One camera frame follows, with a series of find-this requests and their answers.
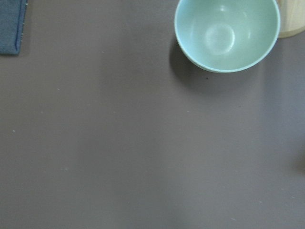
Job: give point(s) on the grey folded cloth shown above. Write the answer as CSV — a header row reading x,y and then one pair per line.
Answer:
x,y
12,15

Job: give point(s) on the light green bowl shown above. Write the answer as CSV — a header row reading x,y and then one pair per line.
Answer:
x,y
226,36

